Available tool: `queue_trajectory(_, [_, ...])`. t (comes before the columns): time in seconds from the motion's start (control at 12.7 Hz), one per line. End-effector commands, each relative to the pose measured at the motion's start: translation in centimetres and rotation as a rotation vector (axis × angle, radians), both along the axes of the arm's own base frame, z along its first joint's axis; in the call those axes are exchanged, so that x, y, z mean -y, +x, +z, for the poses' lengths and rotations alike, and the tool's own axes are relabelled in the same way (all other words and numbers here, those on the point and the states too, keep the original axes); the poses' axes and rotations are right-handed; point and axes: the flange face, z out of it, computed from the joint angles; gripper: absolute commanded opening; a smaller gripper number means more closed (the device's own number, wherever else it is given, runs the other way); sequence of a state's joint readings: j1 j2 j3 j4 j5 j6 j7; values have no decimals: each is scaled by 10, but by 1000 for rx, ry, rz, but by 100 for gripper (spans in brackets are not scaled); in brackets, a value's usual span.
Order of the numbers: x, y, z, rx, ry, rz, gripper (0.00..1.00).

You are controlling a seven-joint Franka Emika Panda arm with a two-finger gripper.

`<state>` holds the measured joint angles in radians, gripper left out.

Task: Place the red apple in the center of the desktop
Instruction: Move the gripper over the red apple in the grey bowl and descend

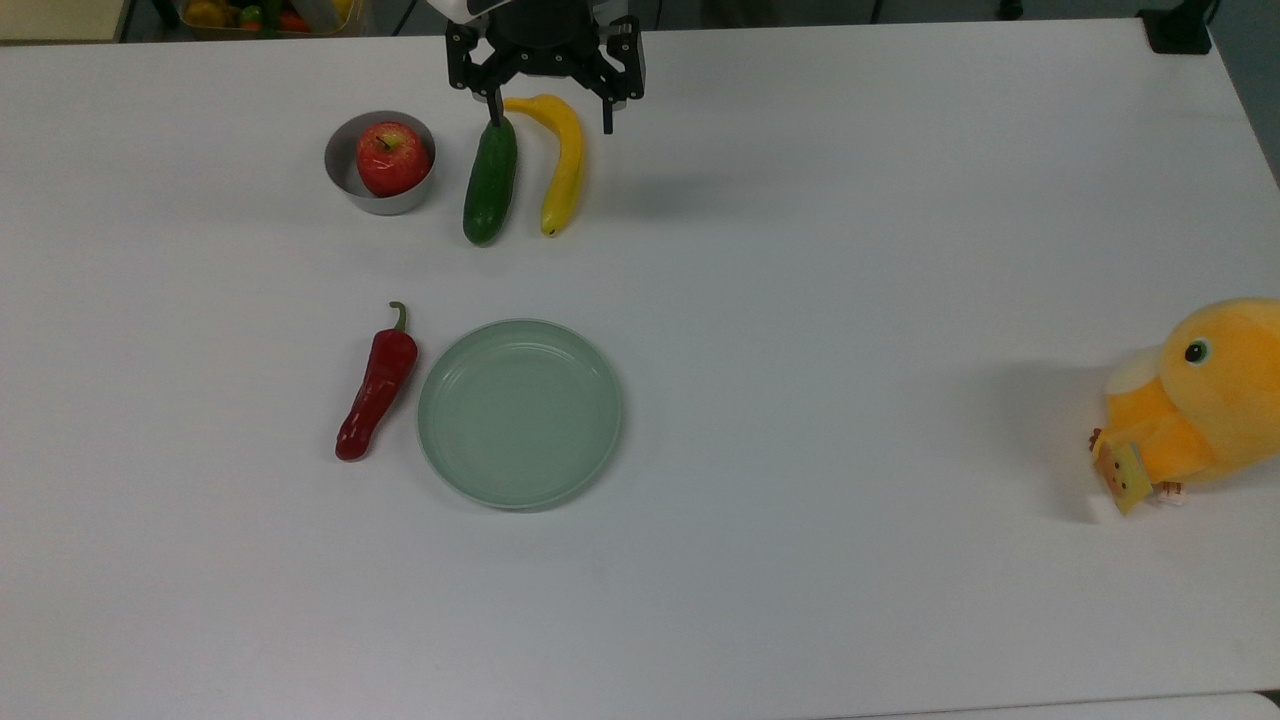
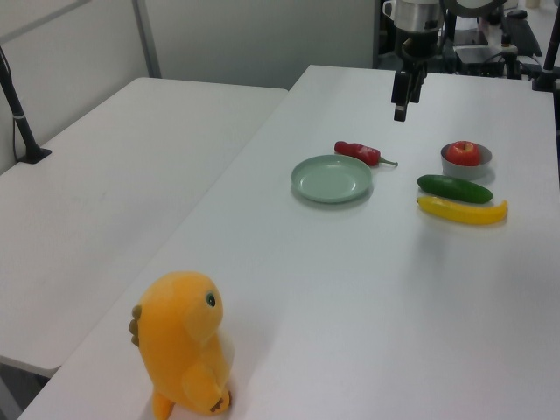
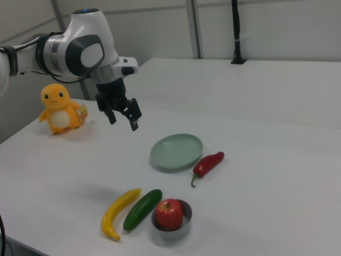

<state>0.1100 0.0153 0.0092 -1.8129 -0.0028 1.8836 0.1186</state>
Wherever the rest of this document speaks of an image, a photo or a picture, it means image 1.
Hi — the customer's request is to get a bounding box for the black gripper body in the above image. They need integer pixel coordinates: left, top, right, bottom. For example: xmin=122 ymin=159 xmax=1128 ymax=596
xmin=470 ymin=0 xmax=617 ymax=93

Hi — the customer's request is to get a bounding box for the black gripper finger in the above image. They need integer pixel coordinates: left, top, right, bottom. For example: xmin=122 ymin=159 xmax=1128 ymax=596
xmin=590 ymin=17 xmax=647 ymax=136
xmin=445 ymin=24 xmax=506 ymax=128

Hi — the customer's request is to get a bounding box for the red apple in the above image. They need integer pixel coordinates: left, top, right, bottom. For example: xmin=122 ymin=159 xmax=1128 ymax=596
xmin=356 ymin=121 xmax=432 ymax=198

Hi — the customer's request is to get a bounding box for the yellow banana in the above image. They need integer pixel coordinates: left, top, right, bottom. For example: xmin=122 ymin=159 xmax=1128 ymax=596
xmin=503 ymin=94 xmax=585 ymax=238

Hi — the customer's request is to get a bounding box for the green cucumber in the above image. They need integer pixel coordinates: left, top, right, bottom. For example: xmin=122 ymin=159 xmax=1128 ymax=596
xmin=462 ymin=116 xmax=519 ymax=247

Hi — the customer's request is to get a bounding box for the grey metal bowl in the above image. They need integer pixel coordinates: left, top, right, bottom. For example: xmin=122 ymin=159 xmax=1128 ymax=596
xmin=324 ymin=110 xmax=438 ymax=217

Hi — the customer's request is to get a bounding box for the basket of toy fruit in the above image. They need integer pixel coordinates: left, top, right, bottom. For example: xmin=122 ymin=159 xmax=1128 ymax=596
xmin=178 ymin=0 xmax=363 ymax=41

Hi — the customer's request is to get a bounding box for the red chili pepper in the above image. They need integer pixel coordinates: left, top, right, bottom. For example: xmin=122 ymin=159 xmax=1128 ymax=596
xmin=335 ymin=301 xmax=419 ymax=463

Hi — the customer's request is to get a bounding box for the pale green round plate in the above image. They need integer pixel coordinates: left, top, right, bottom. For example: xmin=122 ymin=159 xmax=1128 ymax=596
xmin=416 ymin=318 xmax=624 ymax=512

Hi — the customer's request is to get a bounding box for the orange plush duck toy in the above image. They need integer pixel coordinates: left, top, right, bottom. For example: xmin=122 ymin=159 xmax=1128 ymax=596
xmin=1089 ymin=297 xmax=1280 ymax=517

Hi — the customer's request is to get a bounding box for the black camera stand pole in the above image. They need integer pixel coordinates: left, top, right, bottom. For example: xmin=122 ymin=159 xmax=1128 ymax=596
xmin=1138 ymin=0 xmax=1219 ymax=56

